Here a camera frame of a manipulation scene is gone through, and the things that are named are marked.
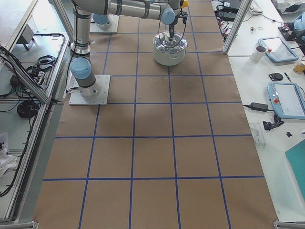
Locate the yellow corn cob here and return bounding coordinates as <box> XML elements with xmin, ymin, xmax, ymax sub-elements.
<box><xmin>181</xmin><ymin>0</ymin><xmax>189</xmax><ymax>8</ymax></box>

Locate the black round disc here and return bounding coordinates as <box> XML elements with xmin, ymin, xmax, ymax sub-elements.
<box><xmin>268</xmin><ymin>73</ymin><xmax>284</xmax><ymax>82</ymax></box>

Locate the black bracket part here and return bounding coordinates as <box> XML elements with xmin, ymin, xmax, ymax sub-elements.
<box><xmin>263</xmin><ymin>114</ymin><xmax>285</xmax><ymax>131</ymax></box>

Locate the teal board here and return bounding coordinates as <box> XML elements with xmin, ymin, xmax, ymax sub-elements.
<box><xmin>285</xmin><ymin>140</ymin><xmax>305</xmax><ymax>197</ymax></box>

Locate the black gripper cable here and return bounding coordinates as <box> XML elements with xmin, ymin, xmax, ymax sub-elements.
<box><xmin>158</xmin><ymin>14</ymin><xmax>188</xmax><ymax>49</ymax></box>

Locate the teach pendant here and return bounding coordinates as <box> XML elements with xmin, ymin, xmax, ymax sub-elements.
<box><xmin>258</xmin><ymin>37</ymin><xmax>299</xmax><ymax>62</ymax></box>
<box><xmin>267</xmin><ymin>82</ymin><xmax>305</xmax><ymax>120</ymax></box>

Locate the brown paper table mat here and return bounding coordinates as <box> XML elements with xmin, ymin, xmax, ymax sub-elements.
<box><xmin>33</xmin><ymin>0</ymin><xmax>276</xmax><ymax>229</ymax></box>

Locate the far teach pendant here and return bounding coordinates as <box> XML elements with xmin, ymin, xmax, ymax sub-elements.
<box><xmin>258</xmin><ymin>37</ymin><xmax>299</xmax><ymax>62</ymax></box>

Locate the white cooking pot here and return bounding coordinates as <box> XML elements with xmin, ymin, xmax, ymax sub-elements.
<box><xmin>153</xmin><ymin>46</ymin><xmax>187</xmax><ymax>66</ymax></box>

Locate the clear plastic holder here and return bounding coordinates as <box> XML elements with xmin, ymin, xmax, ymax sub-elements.
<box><xmin>249</xmin><ymin>122</ymin><xmax>266</xmax><ymax>147</ymax></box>

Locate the coiled black cable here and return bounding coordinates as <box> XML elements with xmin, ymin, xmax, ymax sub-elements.
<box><xmin>16</xmin><ymin>99</ymin><xmax>40</xmax><ymax>119</ymax></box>

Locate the black power adapter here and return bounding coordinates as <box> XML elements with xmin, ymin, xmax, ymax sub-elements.
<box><xmin>243</xmin><ymin>102</ymin><xmax>273</xmax><ymax>112</ymax></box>

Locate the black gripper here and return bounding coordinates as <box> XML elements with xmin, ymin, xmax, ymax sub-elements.
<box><xmin>168</xmin><ymin>9</ymin><xmax>188</xmax><ymax>40</ymax></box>

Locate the glass pot lid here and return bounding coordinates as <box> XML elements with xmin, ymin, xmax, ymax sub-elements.
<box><xmin>153</xmin><ymin>31</ymin><xmax>188</xmax><ymax>53</ymax></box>

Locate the grey electronics box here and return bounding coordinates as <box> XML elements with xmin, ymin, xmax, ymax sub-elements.
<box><xmin>16</xmin><ymin>24</ymin><xmax>34</xmax><ymax>51</ymax></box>

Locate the near teach pendant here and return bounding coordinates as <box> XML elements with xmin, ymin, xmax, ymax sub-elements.
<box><xmin>267</xmin><ymin>82</ymin><xmax>305</xmax><ymax>120</ymax></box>

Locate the aluminium frame post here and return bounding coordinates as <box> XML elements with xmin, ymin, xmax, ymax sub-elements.
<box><xmin>222</xmin><ymin>0</ymin><xmax>252</xmax><ymax>54</ymax></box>

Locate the white keyboard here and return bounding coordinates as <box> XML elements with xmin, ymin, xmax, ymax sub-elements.
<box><xmin>248</xmin><ymin>0</ymin><xmax>264</xmax><ymax>15</ymax></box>

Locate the white paper cup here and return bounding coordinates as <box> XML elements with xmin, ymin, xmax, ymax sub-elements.
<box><xmin>250</xmin><ymin>45</ymin><xmax>266</xmax><ymax>62</ymax></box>

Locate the yellow patterned cup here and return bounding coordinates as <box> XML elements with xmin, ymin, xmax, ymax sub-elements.
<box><xmin>293</xmin><ymin>61</ymin><xmax>305</xmax><ymax>74</ymax></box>

